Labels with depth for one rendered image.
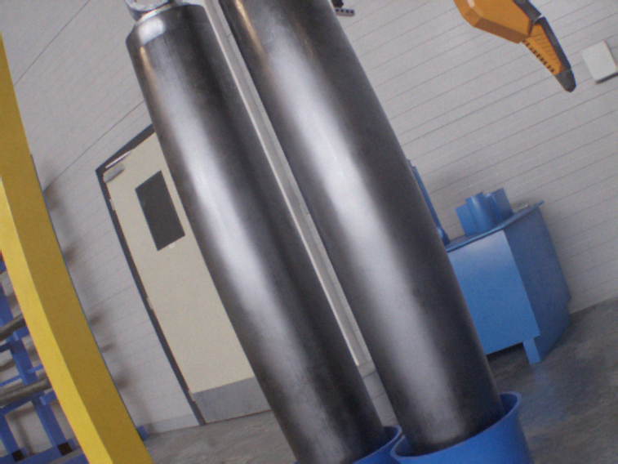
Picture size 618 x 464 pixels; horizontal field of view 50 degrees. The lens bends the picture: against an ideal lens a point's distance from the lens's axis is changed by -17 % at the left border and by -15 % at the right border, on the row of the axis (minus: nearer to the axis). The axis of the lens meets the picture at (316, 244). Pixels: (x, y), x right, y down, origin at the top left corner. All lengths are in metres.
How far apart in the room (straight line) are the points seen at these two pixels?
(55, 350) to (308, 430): 1.00
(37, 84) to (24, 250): 4.37
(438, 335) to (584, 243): 2.50
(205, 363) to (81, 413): 3.17
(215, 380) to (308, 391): 3.84
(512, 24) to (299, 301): 0.78
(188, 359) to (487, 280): 2.85
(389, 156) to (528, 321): 1.92
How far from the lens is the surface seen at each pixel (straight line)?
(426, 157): 4.11
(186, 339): 5.50
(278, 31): 1.47
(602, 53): 3.65
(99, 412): 2.35
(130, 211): 5.61
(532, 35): 1.22
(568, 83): 1.22
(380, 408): 3.06
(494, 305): 3.29
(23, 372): 7.23
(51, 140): 6.47
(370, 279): 1.41
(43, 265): 2.38
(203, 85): 1.66
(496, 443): 1.47
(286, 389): 1.62
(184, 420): 5.94
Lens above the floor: 0.79
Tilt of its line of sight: 1 degrees up
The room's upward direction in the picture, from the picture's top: 23 degrees counter-clockwise
